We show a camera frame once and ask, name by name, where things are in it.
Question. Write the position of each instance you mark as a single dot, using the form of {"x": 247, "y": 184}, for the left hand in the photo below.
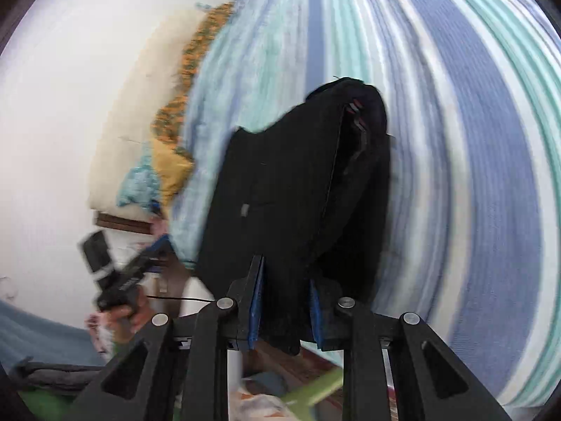
{"x": 124, "y": 322}

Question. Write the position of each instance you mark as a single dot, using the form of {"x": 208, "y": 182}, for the black pants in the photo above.
{"x": 309, "y": 194}

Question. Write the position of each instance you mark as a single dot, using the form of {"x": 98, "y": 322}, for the striped blue green bedsheet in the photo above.
{"x": 472, "y": 91}

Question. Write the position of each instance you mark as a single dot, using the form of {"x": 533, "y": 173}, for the beige headboard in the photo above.
{"x": 151, "y": 84}

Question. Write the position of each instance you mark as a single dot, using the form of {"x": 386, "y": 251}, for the wooden nightstand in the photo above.
{"x": 125, "y": 239}

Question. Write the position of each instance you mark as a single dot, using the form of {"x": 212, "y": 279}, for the mustard yellow pillow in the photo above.
{"x": 173, "y": 166}

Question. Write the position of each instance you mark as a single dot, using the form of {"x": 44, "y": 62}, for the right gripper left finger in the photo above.
{"x": 181, "y": 360}

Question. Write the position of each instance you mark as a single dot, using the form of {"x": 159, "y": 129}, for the teal patterned pillow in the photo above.
{"x": 141, "y": 186}

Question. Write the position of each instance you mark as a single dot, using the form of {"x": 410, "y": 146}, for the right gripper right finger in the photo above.
{"x": 396, "y": 364}

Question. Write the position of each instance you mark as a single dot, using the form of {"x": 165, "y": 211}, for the orange floral blanket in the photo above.
{"x": 168, "y": 121}

